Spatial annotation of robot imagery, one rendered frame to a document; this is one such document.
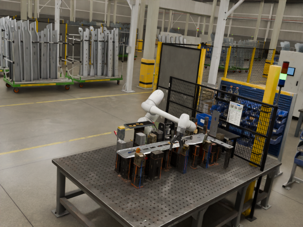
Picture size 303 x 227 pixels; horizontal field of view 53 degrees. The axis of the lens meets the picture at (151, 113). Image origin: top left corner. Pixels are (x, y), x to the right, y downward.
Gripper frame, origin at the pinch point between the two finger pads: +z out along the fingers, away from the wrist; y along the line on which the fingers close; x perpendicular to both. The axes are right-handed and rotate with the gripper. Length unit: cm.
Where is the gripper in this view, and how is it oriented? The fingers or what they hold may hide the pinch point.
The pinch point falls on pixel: (174, 150)
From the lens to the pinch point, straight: 325.1
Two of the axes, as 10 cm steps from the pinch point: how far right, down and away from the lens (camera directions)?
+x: 6.6, 1.0, -7.5
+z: -3.1, 9.4, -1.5
